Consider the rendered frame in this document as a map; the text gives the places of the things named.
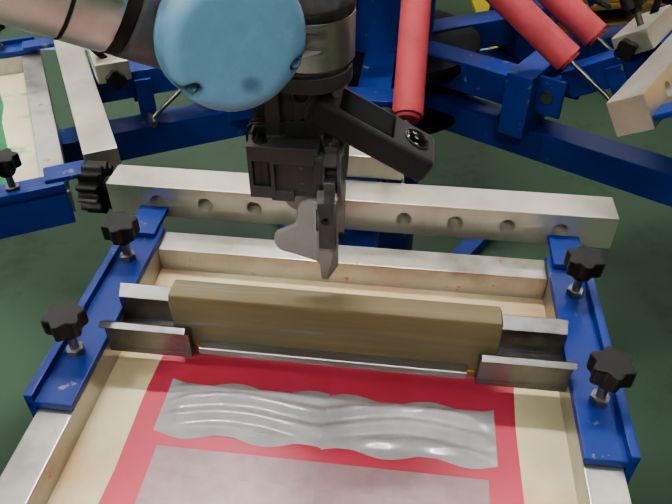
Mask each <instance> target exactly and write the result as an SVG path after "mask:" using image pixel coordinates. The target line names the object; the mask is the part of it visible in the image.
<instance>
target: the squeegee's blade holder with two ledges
mask: <svg viewBox="0 0 672 504"><path fill-rule="evenodd" d="M199 352H200V353H201V354H210V355H221V356H231V357H242V358H253V359H263V360H274V361H284V362H295V363H305V364H316V365H326V366H337V367H347V368H358V369H368V370H379V371H389V372H400V373H411V374H421V375H432V376H442V377H453V378H463V379H464V378H466V374H467V366H466V364H462V363H452V362H441V361H430V360H419V359H409V358H398V357H387V356H376V355H365V354H355V353H344V352H333V351H322V350H312V349H301V348H290V347H279V346H269V345H258V344H247V343H236V342H225V341H215V340H204V339H202V340H201V342H200V345H199Z"/></svg>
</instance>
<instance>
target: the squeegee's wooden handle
mask: <svg viewBox="0 0 672 504"><path fill-rule="evenodd" d="M168 302H169V307H170V311H171V316H172V320H173V325H174V326H176V327H188V328H190V332H191V337H192V342H193V344H199V345H200V342H201V340H202V339H204V340H215V341H225V342H236V343H247V344H258V345H269V346H279V347H290V348H301V349H312V350H322V351H333V352H344V353H355V354H365V355H376V356H387V357H398V358H409V359H419V360H430V361H441V362H452V363H462V364H466V366H467V370H477V367H478V362H479V357H480V354H492V355H497V352H498V348H499V343H500V339H501V335H502V330H503V316H502V310H501V307H499V306H487V305H475V304H463V303H451V302H440V301H428V300H416V299H404V298H392V297H380V296H369V295H357V294H345V293H333V292H321V291H309V290H297V289H286V288H274V287H262V286H250V285H238V284H226V283H215V282H203V281H191V280H179V279H176V280H175V281H174V283H173V285H172V288H171V290H170V292H169V295H168Z"/></svg>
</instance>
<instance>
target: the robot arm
mask: <svg viewBox="0 0 672 504"><path fill-rule="evenodd" d="M355 3H356V0H0V24H1V25H5V26H8V27H12V28H15V29H19V30H23V31H26V32H30V33H33V34H37V35H40V36H44V37H47V38H51V39H54V40H58V41H61V42H65V43H68V44H72V45H75V46H79V47H82V48H86V49H89V50H93V51H96V52H103V53H106V54H110V55H113V56H115V57H118V58H122V59H125V60H129V61H132V62H136V63H140V64H143V65H147V66H150V67H154V68H157V69H161V70H162V72H163V73H164V75H165V76H166V78H167V79H168V80H169V81H170V82H171V83H172V84H173V85H174V86H175V87H177V88H178V89H179V90H181V92H182V93H183V94H185V95H186V96H187V97H188V98H189V99H191V100H192V101H194V102H196V103H197V104H199V105H201V106H204V107H206V108H209V109H213V110H217V111H225V112H236V111H243V110H248V109H251V108H252V112H253V119H251V120H250V122H249V124H248V125H247V128H246V142H247V144H246V146H245V147H246V156H247V166H248V175H249V185H250V194H251V197H264V198H272V200H276V201H286V202H287V204H288V205H289V206H290V207H291V208H293V209H296V210H297V220H296V221H295V223H293V224H291V225H288V226H286V227H283V228H281V229H278V230H277V231H276V232H275V235H274V241H275V244H276V245H277V247H278V248H280V249H281V250H284V251H287V252H290V253H294V254H297V255H300V256H304V257H307V258H310V259H313V260H316V261H317V262H318V263H319V264H320V271H321V276H322V279H329V278H330V276H331V275H332V273H333V272H334V270H335V269H336V268H337V266H338V262H339V259H338V246H339V240H340V239H341V238H342V236H343V235H344V221H345V199H346V174H347V168H348V159H349V145H350V146H352V147H353V148H355V149H357V150H359V151H361V152H363V153H365V154H366V155H368V156H370V157H372V158H374V159H376V160H378V161H379V162H381V163H383V164H385V165H387V166H389V167H391V168H392V169H394V170H396V171H398V172H400V173H402V174H404V175H405V176H407V177H409V178H411V179H413V180H415V181H421V180H423V179H424V178H425V176H426V175H427V174H428V173H429V171H430V170H431V169H432V168H433V166H434V138H433V137H432V136H431V135H429V134H428V133H426V132H424V131H422V130H420V129H419V128H417V127H415V126H413V125H411V124H410V123H408V122H406V121H404V120H403V119H401V118H399V117H397V116H395V115H394V114H392V113H390V112H388V111H387V110H385V109H383V108H381V107H379V106H378V105H376V104H374V103H372V102H370V101H369V100H367V99H365V98H363V97H362V96H360V95H358V94H356V93H354V92H353V91H351V90H349V89H347V88H346V87H345V86H346V85H348V84H349V83H350V81H351V80H352V76H353V58H354V57H355V38H356V6H355ZM252 121H253V122H252ZM251 122H252V123H251ZM251 125H252V127H251ZM248 129H249V131H250V132H249V133H250V136H249V139H248ZM255 137H256V138H255ZM317 216H318V218H319V228H318V227H317Z"/></svg>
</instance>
